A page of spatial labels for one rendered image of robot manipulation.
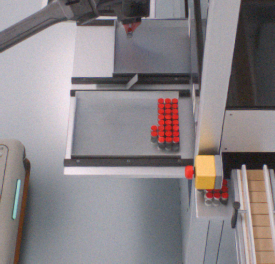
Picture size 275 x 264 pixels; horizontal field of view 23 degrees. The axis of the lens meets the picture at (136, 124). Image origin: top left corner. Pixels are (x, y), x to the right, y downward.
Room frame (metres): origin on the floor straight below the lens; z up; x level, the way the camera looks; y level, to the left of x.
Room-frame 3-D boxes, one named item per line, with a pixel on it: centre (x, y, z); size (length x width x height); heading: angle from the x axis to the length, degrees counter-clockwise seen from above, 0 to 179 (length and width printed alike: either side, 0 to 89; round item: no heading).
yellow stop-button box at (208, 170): (1.10, -0.20, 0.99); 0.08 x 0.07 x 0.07; 89
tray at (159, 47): (1.69, -0.09, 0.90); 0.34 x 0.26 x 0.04; 89
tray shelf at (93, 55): (1.52, -0.02, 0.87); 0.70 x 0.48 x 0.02; 179
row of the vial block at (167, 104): (1.35, -0.10, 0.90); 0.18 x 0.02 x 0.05; 179
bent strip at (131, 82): (1.52, 0.06, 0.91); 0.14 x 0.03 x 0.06; 89
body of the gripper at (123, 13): (1.76, 0.01, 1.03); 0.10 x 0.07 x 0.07; 105
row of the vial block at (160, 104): (1.35, -0.08, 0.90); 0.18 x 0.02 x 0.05; 179
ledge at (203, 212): (1.08, -0.24, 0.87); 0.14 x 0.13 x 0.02; 89
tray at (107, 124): (1.35, 0.03, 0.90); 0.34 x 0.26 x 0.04; 89
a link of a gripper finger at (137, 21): (1.76, 0.02, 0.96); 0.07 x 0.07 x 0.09; 15
